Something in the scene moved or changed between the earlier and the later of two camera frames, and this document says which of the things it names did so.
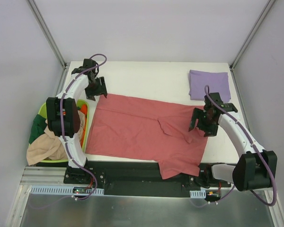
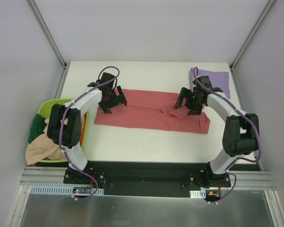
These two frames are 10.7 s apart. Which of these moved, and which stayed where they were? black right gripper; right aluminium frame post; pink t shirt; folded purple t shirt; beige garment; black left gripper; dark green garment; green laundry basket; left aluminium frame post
Moved: black left gripper; black right gripper; pink t shirt
Stayed: folded purple t shirt; dark green garment; beige garment; left aluminium frame post; green laundry basket; right aluminium frame post
